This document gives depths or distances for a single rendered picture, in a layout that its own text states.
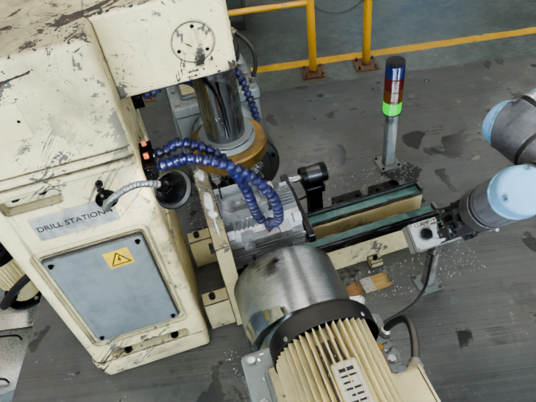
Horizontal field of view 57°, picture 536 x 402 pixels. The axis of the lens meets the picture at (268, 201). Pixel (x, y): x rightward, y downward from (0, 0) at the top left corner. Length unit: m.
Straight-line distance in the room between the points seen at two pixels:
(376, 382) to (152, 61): 0.62
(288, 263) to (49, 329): 0.83
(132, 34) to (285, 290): 0.57
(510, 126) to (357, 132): 0.98
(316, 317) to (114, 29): 0.55
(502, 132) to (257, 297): 0.60
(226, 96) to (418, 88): 1.32
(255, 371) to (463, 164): 1.18
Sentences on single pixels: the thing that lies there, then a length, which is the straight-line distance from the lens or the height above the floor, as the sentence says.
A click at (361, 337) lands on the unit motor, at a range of 0.77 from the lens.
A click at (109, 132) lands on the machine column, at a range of 0.87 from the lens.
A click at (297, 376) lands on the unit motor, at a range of 0.77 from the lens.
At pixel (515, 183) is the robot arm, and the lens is 0.93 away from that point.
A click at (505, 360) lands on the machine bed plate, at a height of 0.80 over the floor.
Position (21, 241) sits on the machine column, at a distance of 1.03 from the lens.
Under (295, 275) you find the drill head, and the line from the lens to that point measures 1.06.
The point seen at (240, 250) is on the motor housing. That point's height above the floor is 1.04.
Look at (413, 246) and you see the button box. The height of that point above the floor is 1.05.
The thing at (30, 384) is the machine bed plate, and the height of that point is 0.80.
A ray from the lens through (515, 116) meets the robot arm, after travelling 1.08.
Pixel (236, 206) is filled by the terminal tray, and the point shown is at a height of 1.13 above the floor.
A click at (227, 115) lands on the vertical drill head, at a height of 1.43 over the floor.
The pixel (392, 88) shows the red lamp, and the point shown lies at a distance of 1.61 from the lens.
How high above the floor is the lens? 2.03
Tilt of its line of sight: 46 degrees down
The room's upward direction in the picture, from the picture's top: 9 degrees counter-clockwise
